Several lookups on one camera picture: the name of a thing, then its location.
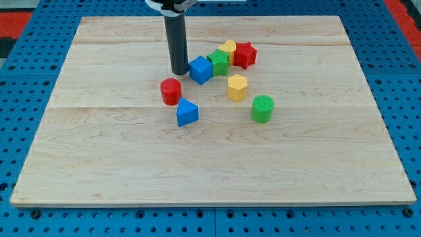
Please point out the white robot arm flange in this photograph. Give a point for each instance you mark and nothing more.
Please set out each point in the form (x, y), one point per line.
(170, 8)

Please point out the blue cube block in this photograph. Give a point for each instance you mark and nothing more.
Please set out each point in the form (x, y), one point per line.
(200, 70)

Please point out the blue triangle block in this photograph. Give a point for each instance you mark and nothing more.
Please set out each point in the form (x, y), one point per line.
(187, 112)

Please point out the yellow hexagon block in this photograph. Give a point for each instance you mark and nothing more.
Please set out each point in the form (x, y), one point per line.
(237, 87)

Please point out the red cylinder block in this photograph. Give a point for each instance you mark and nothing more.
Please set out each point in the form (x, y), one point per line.
(171, 91)

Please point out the green cylinder block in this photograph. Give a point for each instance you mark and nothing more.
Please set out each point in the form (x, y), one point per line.
(262, 108)

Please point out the green star block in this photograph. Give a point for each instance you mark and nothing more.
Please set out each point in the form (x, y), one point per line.
(219, 61)

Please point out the red star block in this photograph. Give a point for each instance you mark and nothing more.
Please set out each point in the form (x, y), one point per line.
(244, 55)

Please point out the yellow heart block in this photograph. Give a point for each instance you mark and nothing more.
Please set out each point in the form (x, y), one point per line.
(229, 46)

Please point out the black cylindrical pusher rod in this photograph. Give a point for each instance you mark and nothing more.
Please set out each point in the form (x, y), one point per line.
(177, 43)

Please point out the light wooden board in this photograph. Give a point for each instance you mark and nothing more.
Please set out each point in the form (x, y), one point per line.
(106, 139)

